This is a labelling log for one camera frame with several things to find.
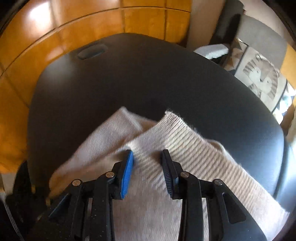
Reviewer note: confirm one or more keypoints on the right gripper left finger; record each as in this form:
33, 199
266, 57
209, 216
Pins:
84, 209

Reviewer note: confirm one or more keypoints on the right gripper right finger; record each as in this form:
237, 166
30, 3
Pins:
207, 203

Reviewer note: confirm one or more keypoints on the beige knit sweater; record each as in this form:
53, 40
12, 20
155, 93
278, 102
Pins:
148, 212

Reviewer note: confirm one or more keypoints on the black padded table mat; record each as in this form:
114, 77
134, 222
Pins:
80, 90

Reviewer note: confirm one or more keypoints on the tiger print cushion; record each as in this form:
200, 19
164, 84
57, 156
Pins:
261, 77

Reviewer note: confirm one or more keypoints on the grey yellow blue sofa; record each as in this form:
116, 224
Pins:
272, 46

